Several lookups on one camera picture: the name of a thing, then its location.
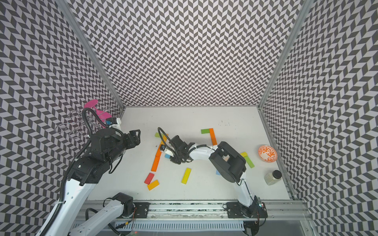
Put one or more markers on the yellow-orange block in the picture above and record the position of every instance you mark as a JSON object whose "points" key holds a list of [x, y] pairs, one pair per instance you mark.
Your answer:
{"points": [[153, 185], [164, 140]]}

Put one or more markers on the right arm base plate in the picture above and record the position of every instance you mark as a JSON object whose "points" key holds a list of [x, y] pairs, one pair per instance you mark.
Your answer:
{"points": [[237, 210]]}

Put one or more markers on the glass spice jar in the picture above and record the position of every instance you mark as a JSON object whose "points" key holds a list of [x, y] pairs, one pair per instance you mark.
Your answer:
{"points": [[273, 177]]}

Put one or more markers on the light green block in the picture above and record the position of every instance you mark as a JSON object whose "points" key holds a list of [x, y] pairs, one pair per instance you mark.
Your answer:
{"points": [[249, 162]]}

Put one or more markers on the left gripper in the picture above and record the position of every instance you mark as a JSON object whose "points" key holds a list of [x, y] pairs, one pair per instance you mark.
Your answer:
{"points": [[132, 138]]}

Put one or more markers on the yellow-orange block bottom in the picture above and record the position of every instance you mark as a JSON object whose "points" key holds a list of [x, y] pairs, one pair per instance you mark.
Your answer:
{"points": [[153, 185]]}

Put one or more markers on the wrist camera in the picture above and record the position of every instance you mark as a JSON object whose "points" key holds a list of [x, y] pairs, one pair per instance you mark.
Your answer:
{"points": [[166, 150], [114, 123]]}

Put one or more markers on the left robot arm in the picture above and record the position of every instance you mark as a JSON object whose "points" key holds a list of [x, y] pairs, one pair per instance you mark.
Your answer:
{"points": [[95, 159]]}

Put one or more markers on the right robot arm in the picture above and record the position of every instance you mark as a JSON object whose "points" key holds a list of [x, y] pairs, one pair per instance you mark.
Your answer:
{"points": [[228, 162]]}

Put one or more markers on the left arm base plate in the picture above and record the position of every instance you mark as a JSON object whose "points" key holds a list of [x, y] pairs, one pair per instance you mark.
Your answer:
{"points": [[135, 210]]}

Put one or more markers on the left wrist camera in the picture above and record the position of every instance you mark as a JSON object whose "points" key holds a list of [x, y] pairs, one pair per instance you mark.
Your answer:
{"points": [[114, 123]]}

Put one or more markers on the red block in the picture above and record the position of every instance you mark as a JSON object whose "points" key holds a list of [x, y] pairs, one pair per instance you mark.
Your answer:
{"points": [[149, 178]]}

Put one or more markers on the wire glass rack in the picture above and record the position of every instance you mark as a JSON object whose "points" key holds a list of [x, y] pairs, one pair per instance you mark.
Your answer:
{"points": [[74, 125]]}

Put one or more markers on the orange patterned cup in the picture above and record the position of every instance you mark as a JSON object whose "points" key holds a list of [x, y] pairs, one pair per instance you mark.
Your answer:
{"points": [[267, 154]]}

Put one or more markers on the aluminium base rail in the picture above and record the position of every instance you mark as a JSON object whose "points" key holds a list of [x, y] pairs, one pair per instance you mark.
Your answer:
{"points": [[213, 210]]}

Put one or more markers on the pink plastic wine glass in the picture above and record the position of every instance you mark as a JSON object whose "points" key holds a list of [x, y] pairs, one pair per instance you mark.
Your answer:
{"points": [[103, 115]]}

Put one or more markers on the orange block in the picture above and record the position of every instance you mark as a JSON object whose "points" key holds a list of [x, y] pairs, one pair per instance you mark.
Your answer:
{"points": [[155, 164], [158, 153], [213, 137]]}

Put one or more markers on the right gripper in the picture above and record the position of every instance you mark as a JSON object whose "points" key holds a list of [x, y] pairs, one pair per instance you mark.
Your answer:
{"points": [[174, 160]]}

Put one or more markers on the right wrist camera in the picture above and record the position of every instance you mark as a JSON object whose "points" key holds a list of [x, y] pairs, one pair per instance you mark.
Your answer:
{"points": [[166, 150]]}

